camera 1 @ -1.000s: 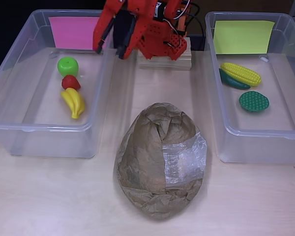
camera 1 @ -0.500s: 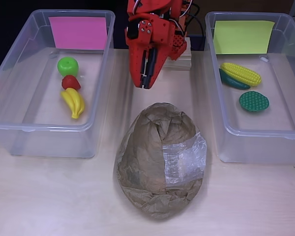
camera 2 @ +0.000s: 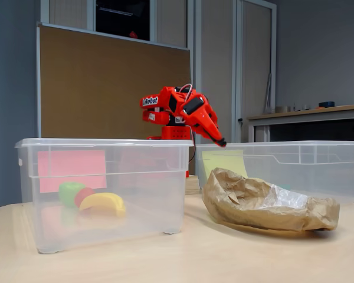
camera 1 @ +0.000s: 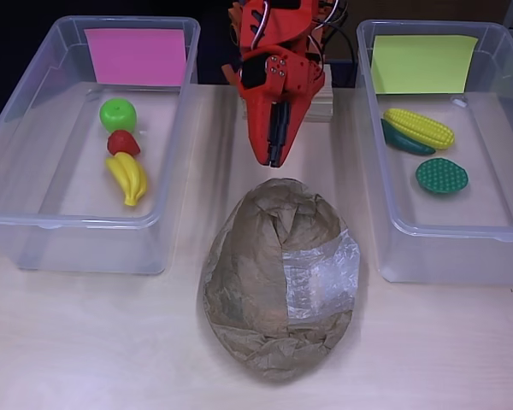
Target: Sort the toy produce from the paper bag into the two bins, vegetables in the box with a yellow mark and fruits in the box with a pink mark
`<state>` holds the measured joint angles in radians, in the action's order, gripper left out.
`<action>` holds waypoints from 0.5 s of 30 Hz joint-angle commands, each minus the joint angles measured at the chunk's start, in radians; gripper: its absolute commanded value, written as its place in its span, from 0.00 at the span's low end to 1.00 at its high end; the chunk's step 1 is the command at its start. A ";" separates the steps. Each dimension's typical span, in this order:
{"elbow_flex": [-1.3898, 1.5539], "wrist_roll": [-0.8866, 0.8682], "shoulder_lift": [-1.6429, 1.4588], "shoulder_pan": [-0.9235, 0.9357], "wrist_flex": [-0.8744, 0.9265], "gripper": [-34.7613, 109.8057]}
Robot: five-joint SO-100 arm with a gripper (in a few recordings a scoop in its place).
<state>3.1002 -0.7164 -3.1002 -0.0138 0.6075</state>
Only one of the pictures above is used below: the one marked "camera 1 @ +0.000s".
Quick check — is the dark green toy cucumber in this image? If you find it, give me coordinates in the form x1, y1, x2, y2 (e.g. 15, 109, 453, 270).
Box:
380, 118, 436, 155

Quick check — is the yellow toy corn cob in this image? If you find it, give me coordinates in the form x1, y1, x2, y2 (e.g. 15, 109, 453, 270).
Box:
383, 108, 456, 150

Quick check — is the red toy strawberry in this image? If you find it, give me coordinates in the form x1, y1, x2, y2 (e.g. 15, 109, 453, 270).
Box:
106, 130, 141, 156

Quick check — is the yellow toy banana bunch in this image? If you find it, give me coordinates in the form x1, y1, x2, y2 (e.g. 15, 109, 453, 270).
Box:
104, 152, 149, 208

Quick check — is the green toy apple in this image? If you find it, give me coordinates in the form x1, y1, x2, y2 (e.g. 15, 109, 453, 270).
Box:
99, 97, 137, 133

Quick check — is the dark green bumpy toy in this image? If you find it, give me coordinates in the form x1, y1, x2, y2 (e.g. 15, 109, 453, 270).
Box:
415, 157, 470, 195

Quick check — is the clear plastic bin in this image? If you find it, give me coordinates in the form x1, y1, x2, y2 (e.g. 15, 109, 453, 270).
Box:
0, 15, 202, 277
355, 19, 513, 287

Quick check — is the wooden base block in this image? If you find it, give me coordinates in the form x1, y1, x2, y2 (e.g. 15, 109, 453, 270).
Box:
240, 63, 335, 125

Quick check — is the orange printed clamp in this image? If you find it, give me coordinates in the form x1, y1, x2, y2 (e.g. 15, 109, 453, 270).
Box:
221, 2, 247, 86

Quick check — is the yellow paper note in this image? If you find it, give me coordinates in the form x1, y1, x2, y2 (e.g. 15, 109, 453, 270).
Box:
369, 34, 480, 95

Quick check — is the crumpled brown paper bag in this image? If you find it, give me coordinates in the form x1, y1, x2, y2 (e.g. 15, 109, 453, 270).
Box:
196, 178, 364, 384

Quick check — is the pink paper note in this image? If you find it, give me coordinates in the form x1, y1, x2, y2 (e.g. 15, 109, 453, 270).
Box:
84, 28, 188, 86

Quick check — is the clear plastic wrap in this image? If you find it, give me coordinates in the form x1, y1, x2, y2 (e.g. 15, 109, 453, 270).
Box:
280, 228, 363, 321

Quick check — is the white wrist servo cable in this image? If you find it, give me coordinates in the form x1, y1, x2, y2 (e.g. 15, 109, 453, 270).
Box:
250, 2, 273, 48

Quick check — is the black power cable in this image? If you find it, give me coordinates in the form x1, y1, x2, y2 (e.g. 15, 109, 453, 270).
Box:
324, 3, 356, 65

